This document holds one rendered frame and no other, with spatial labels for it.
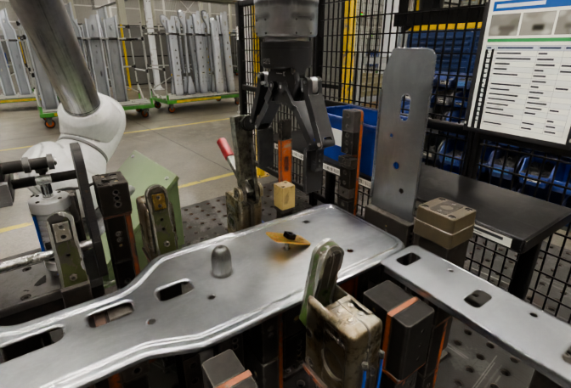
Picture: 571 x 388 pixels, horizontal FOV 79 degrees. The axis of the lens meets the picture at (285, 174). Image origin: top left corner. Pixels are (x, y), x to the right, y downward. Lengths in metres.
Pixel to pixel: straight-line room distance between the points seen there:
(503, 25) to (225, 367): 0.85
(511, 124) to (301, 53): 0.57
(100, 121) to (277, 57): 0.79
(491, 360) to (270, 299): 0.58
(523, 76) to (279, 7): 0.59
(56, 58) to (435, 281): 0.96
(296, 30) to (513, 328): 0.48
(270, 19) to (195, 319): 0.41
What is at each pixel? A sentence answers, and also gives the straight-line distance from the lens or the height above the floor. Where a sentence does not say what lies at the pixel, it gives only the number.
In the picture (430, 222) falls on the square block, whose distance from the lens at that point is 0.70.
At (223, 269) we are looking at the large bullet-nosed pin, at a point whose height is 1.02.
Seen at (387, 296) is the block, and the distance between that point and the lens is 0.59.
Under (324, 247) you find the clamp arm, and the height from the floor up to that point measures 1.12.
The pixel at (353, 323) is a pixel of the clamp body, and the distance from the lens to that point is 0.44.
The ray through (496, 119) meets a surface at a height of 1.18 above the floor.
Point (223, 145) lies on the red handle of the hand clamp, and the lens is 0.77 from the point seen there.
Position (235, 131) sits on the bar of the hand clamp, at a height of 1.19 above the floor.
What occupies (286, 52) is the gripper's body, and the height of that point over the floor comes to 1.33.
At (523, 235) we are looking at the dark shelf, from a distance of 0.75.
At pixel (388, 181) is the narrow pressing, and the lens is 0.77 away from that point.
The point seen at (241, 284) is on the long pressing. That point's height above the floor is 1.00.
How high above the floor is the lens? 1.34
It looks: 20 degrees down
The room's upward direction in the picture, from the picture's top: straight up
